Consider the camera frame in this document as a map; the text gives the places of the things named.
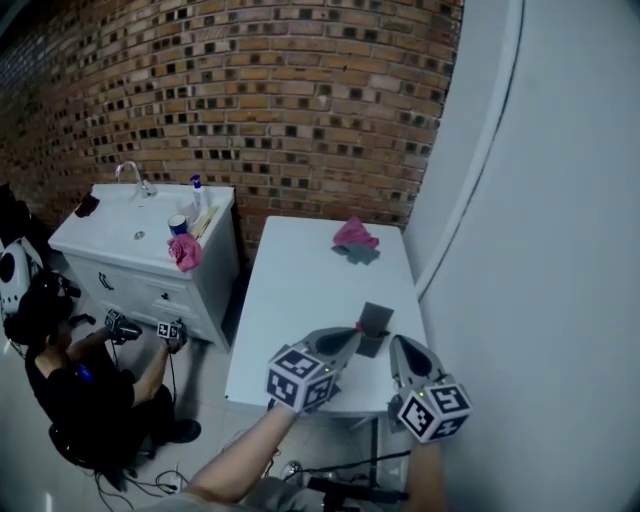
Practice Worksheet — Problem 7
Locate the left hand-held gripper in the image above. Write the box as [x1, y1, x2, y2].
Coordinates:
[266, 326, 363, 415]

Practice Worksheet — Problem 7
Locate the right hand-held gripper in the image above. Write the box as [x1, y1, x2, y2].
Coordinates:
[386, 334, 474, 444]

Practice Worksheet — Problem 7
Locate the dark grey pen holder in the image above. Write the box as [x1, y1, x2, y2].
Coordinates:
[355, 301, 395, 359]

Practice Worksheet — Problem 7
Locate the person's left forearm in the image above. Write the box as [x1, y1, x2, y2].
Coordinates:
[185, 402, 301, 504]

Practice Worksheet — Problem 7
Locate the person's right forearm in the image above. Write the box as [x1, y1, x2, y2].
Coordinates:
[408, 438, 447, 512]

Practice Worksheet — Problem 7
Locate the metal table leg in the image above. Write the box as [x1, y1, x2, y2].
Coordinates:
[368, 413, 380, 482]

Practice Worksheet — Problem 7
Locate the grey cloth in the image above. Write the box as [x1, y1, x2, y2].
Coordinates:
[330, 243, 383, 267]

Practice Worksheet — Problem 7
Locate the pink cloth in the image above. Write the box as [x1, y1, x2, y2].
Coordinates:
[166, 232, 204, 273]
[332, 215, 381, 251]

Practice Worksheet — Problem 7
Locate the black bar device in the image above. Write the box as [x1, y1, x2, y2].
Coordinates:
[306, 476, 410, 503]

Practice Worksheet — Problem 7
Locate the person's grey clothing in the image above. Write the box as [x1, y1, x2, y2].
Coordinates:
[134, 475, 331, 512]

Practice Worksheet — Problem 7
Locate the bundle of wooden sticks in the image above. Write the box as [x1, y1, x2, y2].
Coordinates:
[189, 205, 220, 238]

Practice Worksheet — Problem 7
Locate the white sink cabinet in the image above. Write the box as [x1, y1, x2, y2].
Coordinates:
[47, 181, 242, 354]

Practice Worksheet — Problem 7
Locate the white bottle with blue pump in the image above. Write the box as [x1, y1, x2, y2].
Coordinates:
[189, 174, 210, 212]

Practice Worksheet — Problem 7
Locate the chrome faucet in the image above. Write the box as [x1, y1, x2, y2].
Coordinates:
[115, 160, 158, 200]

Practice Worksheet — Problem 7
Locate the dark red cloth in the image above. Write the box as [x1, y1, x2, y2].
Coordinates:
[74, 193, 102, 219]

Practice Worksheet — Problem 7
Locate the black stool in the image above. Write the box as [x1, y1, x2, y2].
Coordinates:
[48, 422, 157, 479]

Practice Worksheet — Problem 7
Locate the white round machine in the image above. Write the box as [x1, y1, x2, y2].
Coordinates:
[0, 236, 45, 312]

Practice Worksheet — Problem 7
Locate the black floor cable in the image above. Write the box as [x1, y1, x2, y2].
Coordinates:
[93, 462, 190, 511]

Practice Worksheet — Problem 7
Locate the white wall conduit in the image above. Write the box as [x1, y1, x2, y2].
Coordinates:
[413, 0, 527, 302]

